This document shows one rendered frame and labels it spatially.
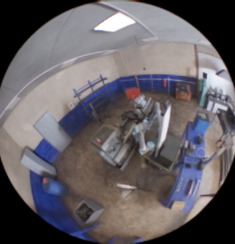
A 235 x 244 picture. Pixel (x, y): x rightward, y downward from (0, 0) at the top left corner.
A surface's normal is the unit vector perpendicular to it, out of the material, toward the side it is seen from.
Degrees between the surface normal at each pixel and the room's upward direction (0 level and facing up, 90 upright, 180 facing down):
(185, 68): 90
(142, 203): 0
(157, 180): 0
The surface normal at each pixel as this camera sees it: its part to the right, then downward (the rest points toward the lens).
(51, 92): 0.77, 0.20
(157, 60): -0.56, 0.66
